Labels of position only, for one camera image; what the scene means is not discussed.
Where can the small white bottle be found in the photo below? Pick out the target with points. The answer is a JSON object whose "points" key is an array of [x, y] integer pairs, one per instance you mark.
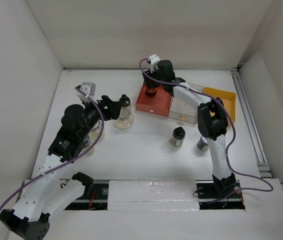
{"points": [[88, 148]]}

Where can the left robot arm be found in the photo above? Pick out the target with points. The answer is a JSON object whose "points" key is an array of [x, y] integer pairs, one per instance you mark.
{"points": [[44, 198]]}

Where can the red tray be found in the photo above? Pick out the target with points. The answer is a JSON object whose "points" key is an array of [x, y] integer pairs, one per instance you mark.
{"points": [[158, 104]]}

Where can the wide clear glass jar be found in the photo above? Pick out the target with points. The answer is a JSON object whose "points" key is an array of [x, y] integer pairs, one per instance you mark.
{"points": [[125, 120]]}

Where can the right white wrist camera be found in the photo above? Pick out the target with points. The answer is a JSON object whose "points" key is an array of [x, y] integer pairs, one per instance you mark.
{"points": [[152, 61]]}

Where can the yellow tray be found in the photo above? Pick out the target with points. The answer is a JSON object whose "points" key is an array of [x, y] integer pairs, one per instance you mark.
{"points": [[228, 98]]}

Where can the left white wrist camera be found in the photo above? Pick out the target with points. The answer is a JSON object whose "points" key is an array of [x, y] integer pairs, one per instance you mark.
{"points": [[86, 89]]}

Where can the black-capped glass bottle left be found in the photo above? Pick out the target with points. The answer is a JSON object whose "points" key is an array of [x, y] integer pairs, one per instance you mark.
{"points": [[126, 108]]}

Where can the clear plastic tray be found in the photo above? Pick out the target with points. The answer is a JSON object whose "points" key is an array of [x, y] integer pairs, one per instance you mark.
{"points": [[187, 111]]}

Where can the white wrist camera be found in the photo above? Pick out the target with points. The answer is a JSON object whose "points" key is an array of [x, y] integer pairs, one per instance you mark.
{"points": [[152, 61], [86, 89]]}

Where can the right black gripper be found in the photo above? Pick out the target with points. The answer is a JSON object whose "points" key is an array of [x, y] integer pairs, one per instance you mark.
{"points": [[147, 83]]}

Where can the black-capped spice bottle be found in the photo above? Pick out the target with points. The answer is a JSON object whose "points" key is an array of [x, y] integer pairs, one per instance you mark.
{"points": [[177, 137]]}

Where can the silver-lid brown spice jar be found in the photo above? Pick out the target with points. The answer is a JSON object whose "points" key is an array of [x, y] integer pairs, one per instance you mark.
{"points": [[202, 144]]}

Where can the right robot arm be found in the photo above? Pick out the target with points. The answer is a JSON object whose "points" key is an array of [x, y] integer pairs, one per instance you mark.
{"points": [[212, 123]]}

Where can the red-capped sauce bottle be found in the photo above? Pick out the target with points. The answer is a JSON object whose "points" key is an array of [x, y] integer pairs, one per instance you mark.
{"points": [[150, 91]]}

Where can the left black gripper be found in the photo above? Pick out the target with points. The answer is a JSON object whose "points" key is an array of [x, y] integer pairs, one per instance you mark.
{"points": [[112, 107]]}

